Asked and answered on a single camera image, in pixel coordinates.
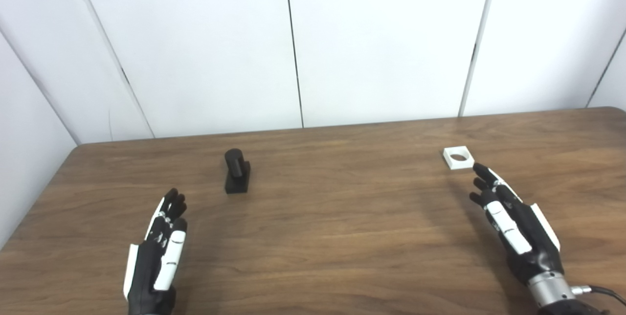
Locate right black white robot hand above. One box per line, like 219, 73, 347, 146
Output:
469, 162, 564, 287

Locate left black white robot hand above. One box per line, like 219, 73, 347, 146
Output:
123, 188, 188, 315

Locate black peg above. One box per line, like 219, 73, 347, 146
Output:
224, 148, 251, 195

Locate thick black right wrist cable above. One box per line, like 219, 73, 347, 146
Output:
571, 284, 626, 307

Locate white square piece with hole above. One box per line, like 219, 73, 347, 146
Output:
443, 146, 475, 171

